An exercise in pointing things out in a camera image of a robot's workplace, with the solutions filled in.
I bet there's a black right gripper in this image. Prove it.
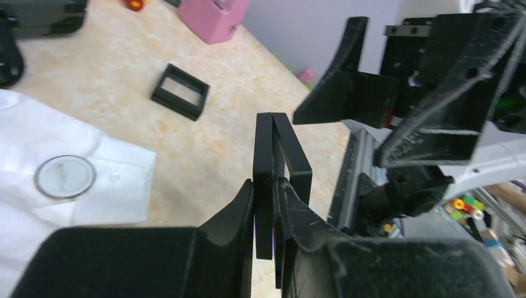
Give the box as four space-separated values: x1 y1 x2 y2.
293 1 525 168

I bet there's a brown ring brooch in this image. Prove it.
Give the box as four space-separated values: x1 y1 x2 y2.
33 155 97 199

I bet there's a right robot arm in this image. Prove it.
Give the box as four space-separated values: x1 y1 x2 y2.
293 1 525 229

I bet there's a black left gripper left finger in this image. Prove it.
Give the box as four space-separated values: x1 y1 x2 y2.
12 180 253 297

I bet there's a yellow toy car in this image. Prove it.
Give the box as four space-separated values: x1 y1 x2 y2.
122 0 149 12

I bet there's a pink phone stand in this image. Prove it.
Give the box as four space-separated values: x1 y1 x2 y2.
176 0 250 45

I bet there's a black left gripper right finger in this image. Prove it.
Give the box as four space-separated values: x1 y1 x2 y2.
273 177 514 297

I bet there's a black square frame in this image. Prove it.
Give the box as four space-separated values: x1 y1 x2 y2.
151 64 210 121
252 112 313 290

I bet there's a green pink toy outside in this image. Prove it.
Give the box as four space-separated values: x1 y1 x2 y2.
272 53 314 91

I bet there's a white shirt garment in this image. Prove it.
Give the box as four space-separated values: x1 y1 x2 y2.
1 90 156 297

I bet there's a black poker chip case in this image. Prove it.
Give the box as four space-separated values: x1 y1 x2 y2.
1 0 89 88

